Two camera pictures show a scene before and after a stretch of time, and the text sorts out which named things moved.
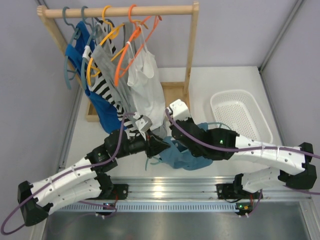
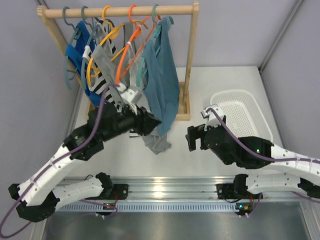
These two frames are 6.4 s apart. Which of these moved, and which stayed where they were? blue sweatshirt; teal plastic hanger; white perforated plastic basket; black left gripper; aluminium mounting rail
Moved: teal plastic hanger; black left gripper; blue sweatshirt
Stayed: white perforated plastic basket; aluminium mounting rail
